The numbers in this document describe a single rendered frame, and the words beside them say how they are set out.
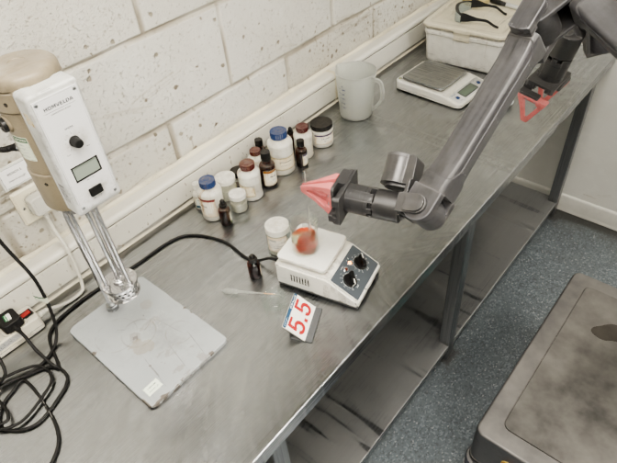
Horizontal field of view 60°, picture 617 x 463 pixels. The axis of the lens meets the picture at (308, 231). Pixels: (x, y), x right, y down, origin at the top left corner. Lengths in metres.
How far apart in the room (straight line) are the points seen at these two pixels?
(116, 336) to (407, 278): 0.65
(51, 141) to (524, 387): 1.27
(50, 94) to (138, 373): 0.59
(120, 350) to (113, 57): 0.63
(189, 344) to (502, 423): 0.81
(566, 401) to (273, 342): 0.81
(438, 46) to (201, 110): 0.96
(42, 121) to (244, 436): 0.62
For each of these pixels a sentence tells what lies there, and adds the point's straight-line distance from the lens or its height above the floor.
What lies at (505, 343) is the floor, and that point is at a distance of 2.10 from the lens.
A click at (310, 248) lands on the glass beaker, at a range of 1.14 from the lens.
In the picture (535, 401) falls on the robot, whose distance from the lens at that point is 1.56.
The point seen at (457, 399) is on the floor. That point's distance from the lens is 1.94.
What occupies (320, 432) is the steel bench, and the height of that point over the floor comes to 0.08.
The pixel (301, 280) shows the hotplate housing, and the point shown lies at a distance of 1.17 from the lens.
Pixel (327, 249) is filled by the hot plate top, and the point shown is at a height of 0.84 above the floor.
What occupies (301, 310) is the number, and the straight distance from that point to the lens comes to 1.14.
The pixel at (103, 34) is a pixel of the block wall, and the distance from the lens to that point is 1.27.
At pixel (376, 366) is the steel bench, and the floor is 0.08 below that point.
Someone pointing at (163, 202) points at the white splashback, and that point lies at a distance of 1.43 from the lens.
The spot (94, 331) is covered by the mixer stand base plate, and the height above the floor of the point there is 0.76.
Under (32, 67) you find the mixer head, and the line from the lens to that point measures 0.83.
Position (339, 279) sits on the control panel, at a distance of 1.14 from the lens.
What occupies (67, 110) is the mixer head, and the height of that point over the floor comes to 1.31.
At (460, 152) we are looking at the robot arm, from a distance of 0.96.
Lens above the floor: 1.66
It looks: 43 degrees down
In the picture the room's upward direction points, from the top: 6 degrees counter-clockwise
